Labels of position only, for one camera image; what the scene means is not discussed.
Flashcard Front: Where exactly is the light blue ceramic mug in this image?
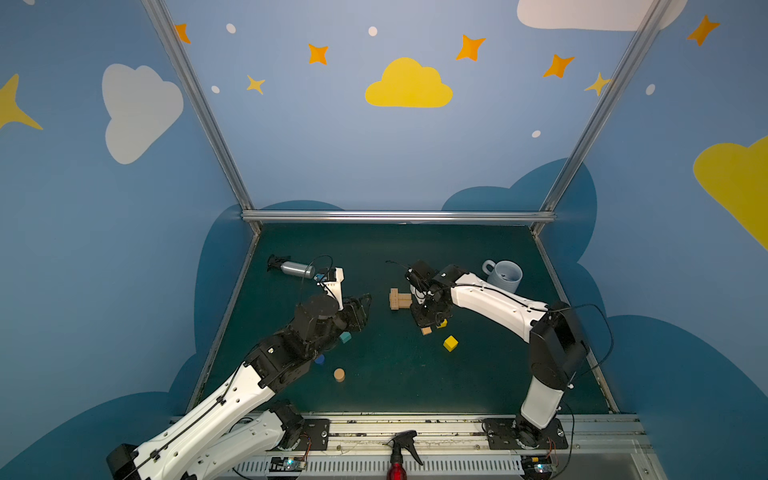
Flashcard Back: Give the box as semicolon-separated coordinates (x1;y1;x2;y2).
482;260;523;293

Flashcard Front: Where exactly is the left controller board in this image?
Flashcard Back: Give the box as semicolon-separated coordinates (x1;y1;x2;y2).
268;457;307;475

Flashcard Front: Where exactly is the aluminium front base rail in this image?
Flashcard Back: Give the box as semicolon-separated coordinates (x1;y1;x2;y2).
146;412;667;480

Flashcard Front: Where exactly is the aluminium right frame post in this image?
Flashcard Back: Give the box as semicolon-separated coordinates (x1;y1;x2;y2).
531;0;672;238

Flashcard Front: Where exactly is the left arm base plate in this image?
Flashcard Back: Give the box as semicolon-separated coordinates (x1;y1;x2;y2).
286;418;330;452

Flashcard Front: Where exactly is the aluminium frame post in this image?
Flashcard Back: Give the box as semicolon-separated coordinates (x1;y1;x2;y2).
141;0;262;237
531;0;672;238

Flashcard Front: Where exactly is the silver spray bottle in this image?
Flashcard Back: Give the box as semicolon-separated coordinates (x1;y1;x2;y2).
267;255;315;279

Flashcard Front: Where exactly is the aluminium left frame post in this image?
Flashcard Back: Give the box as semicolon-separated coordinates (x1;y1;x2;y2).
141;0;262;237

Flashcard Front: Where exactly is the aluminium back frame rail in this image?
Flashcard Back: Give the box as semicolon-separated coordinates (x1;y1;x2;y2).
241;209;556;224

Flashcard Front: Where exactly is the red spray bottle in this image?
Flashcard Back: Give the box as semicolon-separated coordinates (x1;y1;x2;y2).
386;430;424;480

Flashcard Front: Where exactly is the right controller board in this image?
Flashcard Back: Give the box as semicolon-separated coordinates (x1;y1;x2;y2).
520;456;554;480

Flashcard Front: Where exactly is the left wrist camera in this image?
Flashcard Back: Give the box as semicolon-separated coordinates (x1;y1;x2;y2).
313;267;344;311

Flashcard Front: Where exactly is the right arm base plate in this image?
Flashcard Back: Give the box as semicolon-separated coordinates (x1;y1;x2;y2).
481;417;569;450

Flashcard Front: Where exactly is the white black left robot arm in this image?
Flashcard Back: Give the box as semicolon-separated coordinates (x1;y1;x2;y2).
107;294;372;479

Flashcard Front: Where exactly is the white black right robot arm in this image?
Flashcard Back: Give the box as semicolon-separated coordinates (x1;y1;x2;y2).
405;261;590;436

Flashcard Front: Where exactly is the controller board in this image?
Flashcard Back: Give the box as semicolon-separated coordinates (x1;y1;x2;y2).
268;457;307;475
520;456;554;480

